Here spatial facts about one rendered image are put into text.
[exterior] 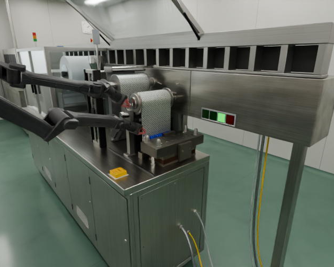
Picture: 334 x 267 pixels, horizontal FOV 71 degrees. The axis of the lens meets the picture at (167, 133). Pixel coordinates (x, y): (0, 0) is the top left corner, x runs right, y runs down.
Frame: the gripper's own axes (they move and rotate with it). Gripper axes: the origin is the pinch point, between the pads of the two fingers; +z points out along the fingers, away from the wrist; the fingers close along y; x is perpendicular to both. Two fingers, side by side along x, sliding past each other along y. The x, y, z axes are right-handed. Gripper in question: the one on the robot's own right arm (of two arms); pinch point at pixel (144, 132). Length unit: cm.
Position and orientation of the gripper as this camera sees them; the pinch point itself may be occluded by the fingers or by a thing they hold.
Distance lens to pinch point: 148.7
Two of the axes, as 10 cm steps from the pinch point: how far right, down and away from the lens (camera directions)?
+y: 6.5, 2.4, -7.2
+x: 3.8, -9.2, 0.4
